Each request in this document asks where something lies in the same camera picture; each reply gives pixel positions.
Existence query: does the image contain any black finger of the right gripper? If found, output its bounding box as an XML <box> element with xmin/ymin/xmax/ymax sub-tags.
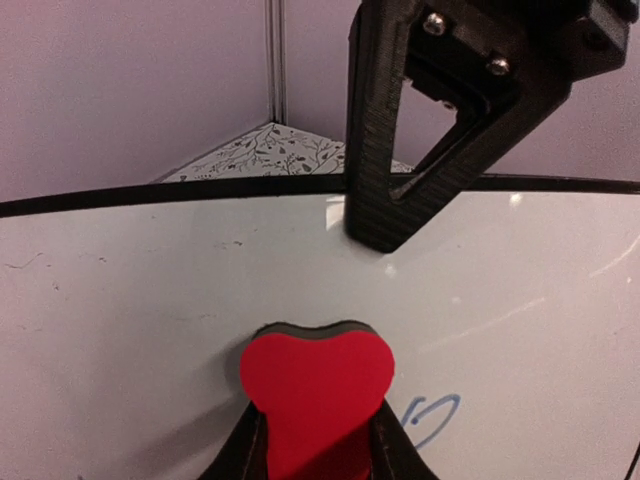
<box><xmin>345</xmin><ymin>1</ymin><xmax>572</xmax><ymax>253</ymax></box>

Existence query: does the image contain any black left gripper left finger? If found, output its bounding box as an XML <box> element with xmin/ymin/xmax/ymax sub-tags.
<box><xmin>198</xmin><ymin>402</ymin><xmax>268</xmax><ymax>480</ymax></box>

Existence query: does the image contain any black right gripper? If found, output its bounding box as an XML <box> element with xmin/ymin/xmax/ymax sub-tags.
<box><xmin>469</xmin><ymin>0</ymin><xmax>629</xmax><ymax>86</ymax></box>

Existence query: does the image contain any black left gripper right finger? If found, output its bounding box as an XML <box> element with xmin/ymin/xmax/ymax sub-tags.
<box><xmin>369</xmin><ymin>400</ymin><xmax>438</xmax><ymax>480</ymax></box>

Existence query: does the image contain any red whiteboard eraser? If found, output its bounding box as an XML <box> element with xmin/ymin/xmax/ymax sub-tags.
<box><xmin>239</xmin><ymin>320</ymin><xmax>395</xmax><ymax>479</ymax></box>

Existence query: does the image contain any white whiteboard black frame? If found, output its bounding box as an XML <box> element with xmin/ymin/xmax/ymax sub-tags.
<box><xmin>1</xmin><ymin>175</ymin><xmax>639</xmax><ymax>479</ymax></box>

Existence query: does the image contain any right aluminium frame post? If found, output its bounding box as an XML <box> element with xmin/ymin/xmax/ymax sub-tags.
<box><xmin>264</xmin><ymin>0</ymin><xmax>288</xmax><ymax>124</ymax></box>

